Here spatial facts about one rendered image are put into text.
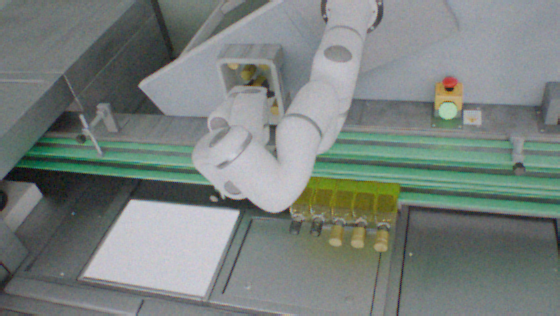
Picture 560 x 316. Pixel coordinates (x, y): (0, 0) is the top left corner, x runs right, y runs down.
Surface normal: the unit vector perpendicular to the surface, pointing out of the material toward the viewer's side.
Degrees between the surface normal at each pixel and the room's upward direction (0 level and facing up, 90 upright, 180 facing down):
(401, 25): 3
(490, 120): 90
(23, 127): 90
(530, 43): 0
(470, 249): 89
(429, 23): 3
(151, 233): 90
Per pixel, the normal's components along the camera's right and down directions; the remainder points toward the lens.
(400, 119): -0.15, -0.73
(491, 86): -0.25, 0.68
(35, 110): 0.96, 0.07
